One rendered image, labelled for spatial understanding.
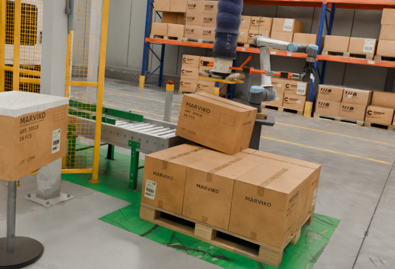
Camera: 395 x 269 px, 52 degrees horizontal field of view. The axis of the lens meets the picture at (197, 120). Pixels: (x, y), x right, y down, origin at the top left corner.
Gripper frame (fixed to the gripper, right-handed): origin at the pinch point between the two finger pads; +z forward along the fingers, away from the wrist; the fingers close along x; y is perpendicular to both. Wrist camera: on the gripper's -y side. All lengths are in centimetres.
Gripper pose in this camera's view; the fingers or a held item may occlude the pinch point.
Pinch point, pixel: (307, 81)
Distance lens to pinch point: 431.9
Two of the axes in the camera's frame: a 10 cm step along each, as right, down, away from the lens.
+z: -1.5, 9.6, 2.5
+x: 5.9, 2.9, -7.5
